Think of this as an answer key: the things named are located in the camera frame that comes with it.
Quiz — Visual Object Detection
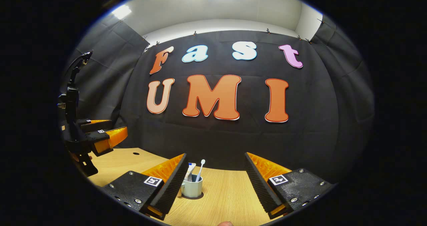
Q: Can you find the wooden desktop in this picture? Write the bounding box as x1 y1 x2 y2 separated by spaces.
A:
86 148 284 226

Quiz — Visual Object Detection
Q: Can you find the black backdrop cloth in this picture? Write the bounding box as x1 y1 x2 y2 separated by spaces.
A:
60 14 374 186

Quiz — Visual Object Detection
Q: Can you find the dark brown round coaster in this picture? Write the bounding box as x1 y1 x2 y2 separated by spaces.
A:
180 191 204 200

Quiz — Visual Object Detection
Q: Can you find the white toothbrush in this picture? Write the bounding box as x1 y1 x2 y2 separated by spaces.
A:
195 159 206 182

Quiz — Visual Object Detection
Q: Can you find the ceiling light panel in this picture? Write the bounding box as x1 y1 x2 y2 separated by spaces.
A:
111 5 132 19

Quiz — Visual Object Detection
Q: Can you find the white toothpaste tube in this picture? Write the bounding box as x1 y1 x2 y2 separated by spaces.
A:
184 163 196 182

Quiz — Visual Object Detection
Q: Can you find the pale green cup wooden handle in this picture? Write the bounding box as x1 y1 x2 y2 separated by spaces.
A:
181 174 203 198

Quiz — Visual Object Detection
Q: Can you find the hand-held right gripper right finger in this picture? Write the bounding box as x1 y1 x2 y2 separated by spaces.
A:
245 152 334 220

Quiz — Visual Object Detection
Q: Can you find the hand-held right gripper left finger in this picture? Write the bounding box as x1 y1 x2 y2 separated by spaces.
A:
102 153 189 221

